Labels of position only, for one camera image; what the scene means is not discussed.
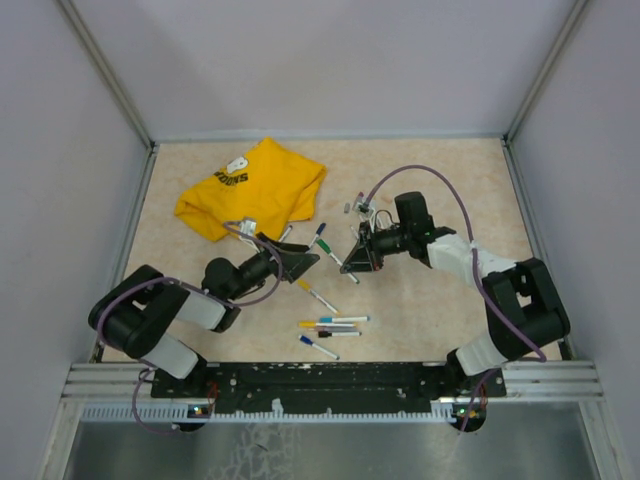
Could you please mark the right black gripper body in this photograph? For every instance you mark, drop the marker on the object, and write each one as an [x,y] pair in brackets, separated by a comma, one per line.
[375,260]

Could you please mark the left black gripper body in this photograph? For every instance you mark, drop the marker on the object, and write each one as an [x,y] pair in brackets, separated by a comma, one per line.
[286,271]

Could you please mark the green cap marker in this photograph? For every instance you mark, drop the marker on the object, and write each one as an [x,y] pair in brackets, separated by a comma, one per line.
[327,249]

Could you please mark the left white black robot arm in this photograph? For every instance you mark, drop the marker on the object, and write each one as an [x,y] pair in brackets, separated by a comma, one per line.
[134,317]

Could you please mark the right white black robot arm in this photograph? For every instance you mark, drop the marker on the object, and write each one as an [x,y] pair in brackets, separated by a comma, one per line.
[523,307]

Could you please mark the yellow cap short marker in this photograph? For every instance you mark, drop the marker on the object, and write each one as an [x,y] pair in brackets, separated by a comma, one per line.
[316,295]

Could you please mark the navy cap white marker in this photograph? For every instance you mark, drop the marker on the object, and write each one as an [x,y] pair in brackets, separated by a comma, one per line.
[286,232]

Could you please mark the navy cap rainbow marker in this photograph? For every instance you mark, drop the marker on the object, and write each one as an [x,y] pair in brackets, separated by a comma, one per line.
[317,234]

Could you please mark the cyan cap marker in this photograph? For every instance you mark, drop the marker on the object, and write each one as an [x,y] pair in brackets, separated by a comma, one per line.
[336,320]

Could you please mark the yellow cap silver marker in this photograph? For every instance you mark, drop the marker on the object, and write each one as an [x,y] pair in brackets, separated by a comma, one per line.
[326,326]

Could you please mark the blue cap whiteboard marker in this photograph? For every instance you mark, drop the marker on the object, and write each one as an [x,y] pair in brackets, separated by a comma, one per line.
[307,341]

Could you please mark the black cap marker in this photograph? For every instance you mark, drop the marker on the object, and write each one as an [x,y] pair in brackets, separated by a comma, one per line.
[329,334]

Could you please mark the yellow printed t-shirt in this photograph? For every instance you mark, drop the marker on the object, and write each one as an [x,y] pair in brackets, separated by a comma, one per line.
[268,184]

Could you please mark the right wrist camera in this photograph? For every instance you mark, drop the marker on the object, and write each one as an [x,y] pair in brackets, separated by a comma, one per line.
[363,209]

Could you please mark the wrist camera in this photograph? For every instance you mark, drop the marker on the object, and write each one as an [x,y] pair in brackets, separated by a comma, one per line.
[363,209]
[247,230]

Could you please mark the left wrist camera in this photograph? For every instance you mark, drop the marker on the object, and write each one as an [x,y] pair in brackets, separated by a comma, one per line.
[247,230]

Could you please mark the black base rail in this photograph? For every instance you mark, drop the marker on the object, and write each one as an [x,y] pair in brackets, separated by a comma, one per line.
[339,390]

